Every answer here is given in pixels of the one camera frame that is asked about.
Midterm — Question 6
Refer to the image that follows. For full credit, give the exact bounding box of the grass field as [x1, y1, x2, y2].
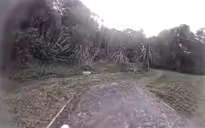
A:
[136, 68, 205, 128]

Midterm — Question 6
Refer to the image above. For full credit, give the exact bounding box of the leaf-strewn grass verge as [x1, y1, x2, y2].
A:
[1, 71, 106, 128]

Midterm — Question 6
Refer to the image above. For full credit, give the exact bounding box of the dense wood of trees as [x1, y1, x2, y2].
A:
[3, 0, 205, 81]

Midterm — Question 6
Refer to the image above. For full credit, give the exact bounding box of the grey gravel path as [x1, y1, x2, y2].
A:
[51, 78, 194, 128]

